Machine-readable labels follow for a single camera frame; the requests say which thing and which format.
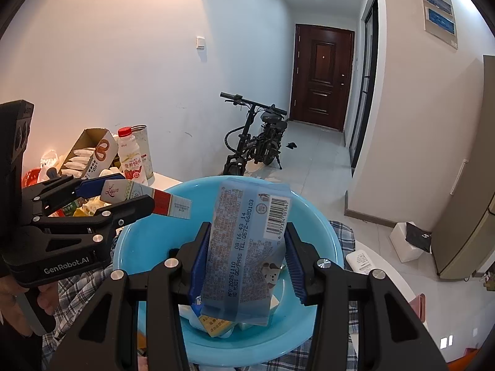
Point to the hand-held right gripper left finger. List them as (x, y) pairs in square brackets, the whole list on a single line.
[(201, 262)]

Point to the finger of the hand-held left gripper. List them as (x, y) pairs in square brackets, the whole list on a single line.
[(96, 185), (127, 210)]

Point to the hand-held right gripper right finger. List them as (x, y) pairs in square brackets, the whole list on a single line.
[(296, 266)]

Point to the beige red carton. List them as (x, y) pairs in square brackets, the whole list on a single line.
[(162, 201)]

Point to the blue barcode tissue packet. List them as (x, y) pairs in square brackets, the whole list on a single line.
[(239, 247)]

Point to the blue plastic basin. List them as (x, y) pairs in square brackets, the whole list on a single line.
[(166, 235)]

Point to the yellow blue cigarette pack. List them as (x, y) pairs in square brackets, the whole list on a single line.
[(214, 324)]

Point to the person's left forearm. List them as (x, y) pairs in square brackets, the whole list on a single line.
[(19, 351)]

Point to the person's left hand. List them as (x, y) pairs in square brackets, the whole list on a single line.
[(11, 305)]

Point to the pile of snack packets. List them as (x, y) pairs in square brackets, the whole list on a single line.
[(87, 208)]

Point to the cardboard pretzel box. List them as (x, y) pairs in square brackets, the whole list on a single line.
[(104, 150)]

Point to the red cap milk bottle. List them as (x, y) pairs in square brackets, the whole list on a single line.
[(131, 162)]

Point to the blue plaid cloth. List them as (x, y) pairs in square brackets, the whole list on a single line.
[(342, 239)]

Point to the white remote control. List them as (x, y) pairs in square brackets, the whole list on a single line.
[(363, 262)]

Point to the white trash bin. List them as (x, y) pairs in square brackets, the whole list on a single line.
[(410, 243)]

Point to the small black floor item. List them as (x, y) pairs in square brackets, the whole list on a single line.
[(290, 145)]

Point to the pink cup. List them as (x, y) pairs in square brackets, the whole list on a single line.
[(417, 305)]

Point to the black electric bicycle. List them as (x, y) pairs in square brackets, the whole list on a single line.
[(259, 143)]

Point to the beige refrigerator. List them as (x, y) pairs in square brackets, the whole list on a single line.
[(464, 220)]

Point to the brown entrance door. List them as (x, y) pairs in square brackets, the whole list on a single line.
[(321, 77)]

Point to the shoes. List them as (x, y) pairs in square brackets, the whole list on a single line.
[(487, 280)]

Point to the orange chair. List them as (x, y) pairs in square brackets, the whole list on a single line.
[(466, 361)]

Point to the white wall socket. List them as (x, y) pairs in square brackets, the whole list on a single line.
[(445, 342)]

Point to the white light switch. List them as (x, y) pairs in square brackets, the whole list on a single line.
[(200, 42)]

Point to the dark frame sliding door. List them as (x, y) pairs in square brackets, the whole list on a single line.
[(363, 85)]

